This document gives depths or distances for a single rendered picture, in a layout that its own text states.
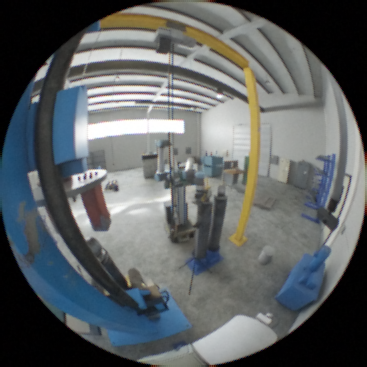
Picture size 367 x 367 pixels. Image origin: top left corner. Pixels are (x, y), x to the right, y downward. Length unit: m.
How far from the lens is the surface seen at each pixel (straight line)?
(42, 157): 0.39
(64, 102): 0.40
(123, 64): 5.33
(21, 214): 0.41
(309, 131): 10.40
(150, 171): 8.60
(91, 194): 0.66
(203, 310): 2.24
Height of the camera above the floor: 2.19
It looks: 18 degrees down
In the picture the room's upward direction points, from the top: 1 degrees counter-clockwise
